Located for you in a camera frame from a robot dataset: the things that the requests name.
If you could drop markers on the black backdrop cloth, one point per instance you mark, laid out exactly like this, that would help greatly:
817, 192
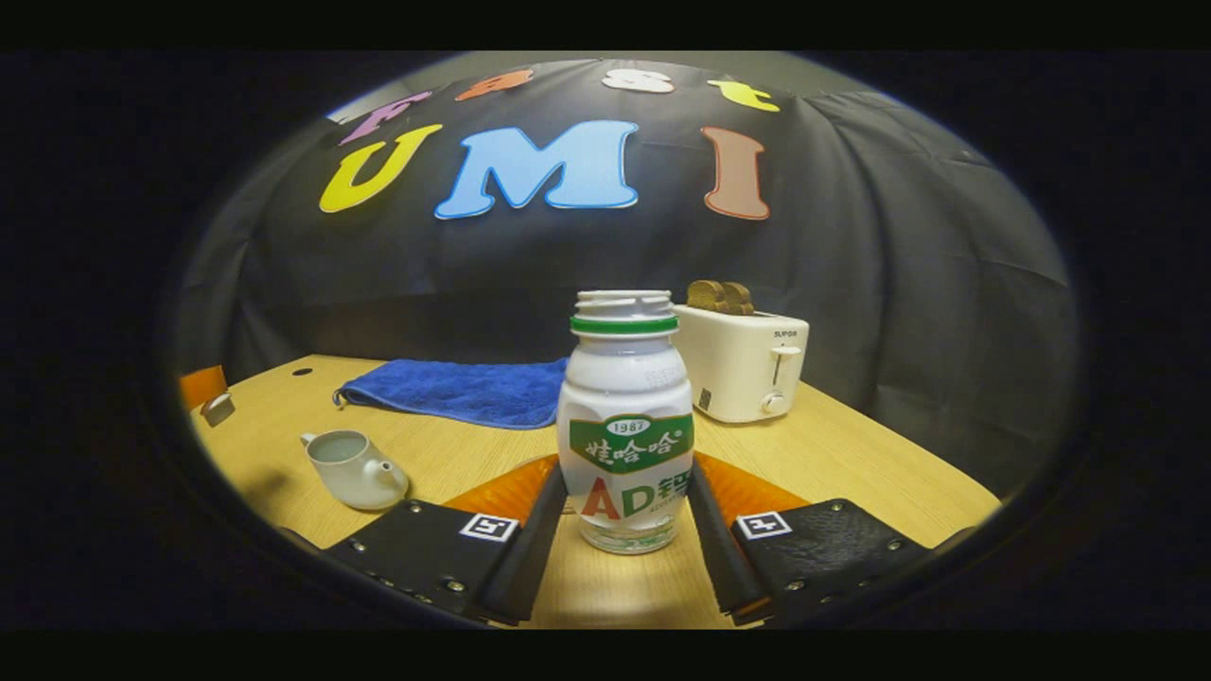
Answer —
899, 284

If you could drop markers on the white water bottle green label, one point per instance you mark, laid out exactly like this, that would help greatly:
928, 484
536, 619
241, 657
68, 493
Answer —
624, 388

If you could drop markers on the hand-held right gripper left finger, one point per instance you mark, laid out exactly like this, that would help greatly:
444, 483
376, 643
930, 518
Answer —
525, 558

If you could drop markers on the blue towel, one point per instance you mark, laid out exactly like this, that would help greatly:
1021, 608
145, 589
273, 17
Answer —
454, 390

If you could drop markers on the white toaster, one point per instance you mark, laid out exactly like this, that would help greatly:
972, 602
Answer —
733, 364

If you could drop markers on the brown toast slice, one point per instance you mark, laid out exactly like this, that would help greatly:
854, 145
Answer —
740, 300
705, 295

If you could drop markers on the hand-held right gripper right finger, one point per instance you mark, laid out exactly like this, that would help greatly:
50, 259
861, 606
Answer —
724, 558

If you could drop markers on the white ceramic teacup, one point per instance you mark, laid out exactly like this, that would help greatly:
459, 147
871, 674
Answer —
355, 478

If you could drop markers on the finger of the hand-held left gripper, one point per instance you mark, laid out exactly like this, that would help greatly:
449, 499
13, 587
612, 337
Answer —
201, 385

